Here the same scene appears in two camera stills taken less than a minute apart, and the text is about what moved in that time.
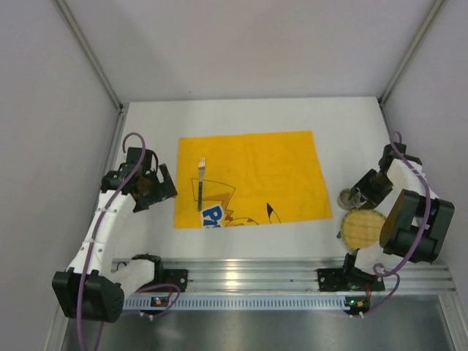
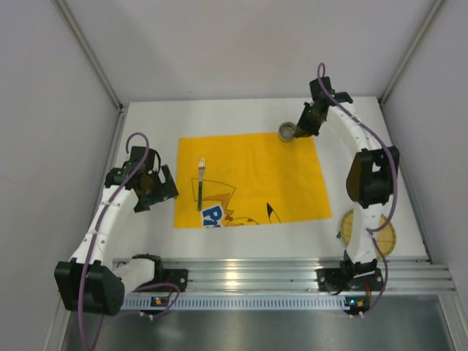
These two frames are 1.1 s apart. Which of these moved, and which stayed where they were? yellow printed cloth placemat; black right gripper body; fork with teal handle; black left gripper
Moved: black right gripper body
Stayed: fork with teal handle; yellow printed cloth placemat; black left gripper
